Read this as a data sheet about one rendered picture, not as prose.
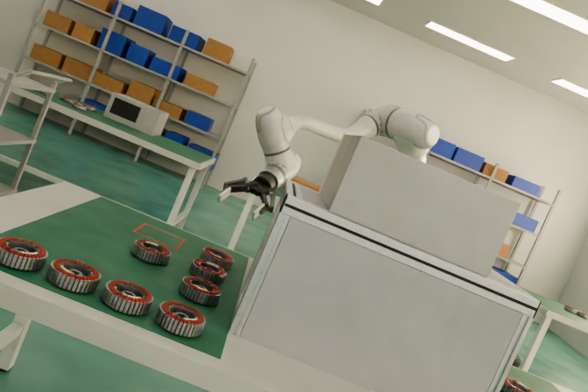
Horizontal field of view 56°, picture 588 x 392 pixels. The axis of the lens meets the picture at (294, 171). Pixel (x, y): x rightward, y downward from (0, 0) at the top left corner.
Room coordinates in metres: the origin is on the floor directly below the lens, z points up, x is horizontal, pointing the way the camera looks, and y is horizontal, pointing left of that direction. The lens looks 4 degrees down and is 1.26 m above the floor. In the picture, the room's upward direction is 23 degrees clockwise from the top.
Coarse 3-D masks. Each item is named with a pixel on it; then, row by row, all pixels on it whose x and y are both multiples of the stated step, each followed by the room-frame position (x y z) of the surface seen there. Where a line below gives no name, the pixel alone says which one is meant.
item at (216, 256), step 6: (204, 252) 1.80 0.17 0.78; (210, 252) 1.81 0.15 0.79; (216, 252) 1.86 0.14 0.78; (222, 252) 1.87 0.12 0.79; (204, 258) 1.79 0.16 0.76; (210, 258) 1.78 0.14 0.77; (216, 258) 1.78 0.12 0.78; (222, 258) 1.80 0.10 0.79; (228, 258) 1.83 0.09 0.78; (222, 264) 1.78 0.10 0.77; (228, 264) 1.80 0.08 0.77
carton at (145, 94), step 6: (132, 84) 7.83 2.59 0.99; (138, 84) 7.83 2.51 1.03; (144, 84) 8.09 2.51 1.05; (132, 90) 7.83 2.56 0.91; (138, 90) 7.83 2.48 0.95; (144, 90) 7.83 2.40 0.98; (150, 90) 7.83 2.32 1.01; (156, 90) 7.90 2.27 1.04; (132, 96) 7.83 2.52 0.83; (138, 96) 7.83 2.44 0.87; (144, 96) 7.83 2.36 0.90; (150, 96) 7.83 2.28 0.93; (156, 96) 8.02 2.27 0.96; (144, 102) 7.83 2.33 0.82; (150, 102) 7.89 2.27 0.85
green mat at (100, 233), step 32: (32, 224) 1.48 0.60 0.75; (64, 224) 1.59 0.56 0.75; (96, 224) 1.71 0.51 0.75; (128, 224) 1.86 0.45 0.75; (160, 224) 2.03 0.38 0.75; (64, 256) 1.35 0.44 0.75; (96, 256) 1.44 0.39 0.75; (128, 256) 1.54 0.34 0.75; (192, 256) 1.80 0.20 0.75; (96, 288) 1.25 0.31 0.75; (160, 288) 1.41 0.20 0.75; (224, 288) 1.62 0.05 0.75; (128, 320) 1.15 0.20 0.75; (224, 320) 1.38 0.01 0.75
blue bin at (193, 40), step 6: (174, 30) 7.82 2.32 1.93; (180, 30) 7.82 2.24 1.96; (168, 36) 7.82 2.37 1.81; (174, 36) 7.82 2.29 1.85; (180, 36) 7.82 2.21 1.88; (192, 36) 7.82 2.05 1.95; (198, 36) 7.82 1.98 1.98; (180, 42) 7.82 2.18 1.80; (186, 42) 7.82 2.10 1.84; (192, 42) 7.82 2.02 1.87; (198, 42) 7.83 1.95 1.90; (204, 42) 8.18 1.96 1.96; (192, 48) 7.82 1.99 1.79; (198, 48) 7.97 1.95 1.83
